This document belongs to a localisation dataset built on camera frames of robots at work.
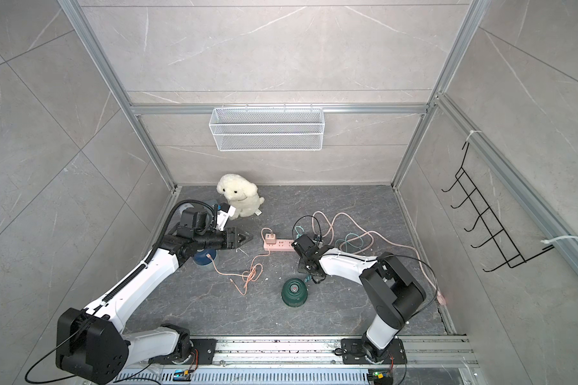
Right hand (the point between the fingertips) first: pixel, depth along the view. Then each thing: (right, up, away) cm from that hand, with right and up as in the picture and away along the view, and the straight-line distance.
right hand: (308, 266), depth 92 cm
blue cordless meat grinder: (-39, +5, -8) cm, 40 cm away
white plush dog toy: (-27, +29, +3) cm, 40 cm away
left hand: (-20, +14, -15) cm, 29 cm away
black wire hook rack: (+49, +11, -35) cm, 61 cm away
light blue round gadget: (-53, +23, +7) cm, 59 cm away
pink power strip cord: (+10, +14, +11) cm, 21 cm away
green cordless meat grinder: (-6, -4, -18) cm, 19 cm away
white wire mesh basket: (-17, +57, +8) cm, 60 cm away
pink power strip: (-10, +8, +3) cm, 14 cm away
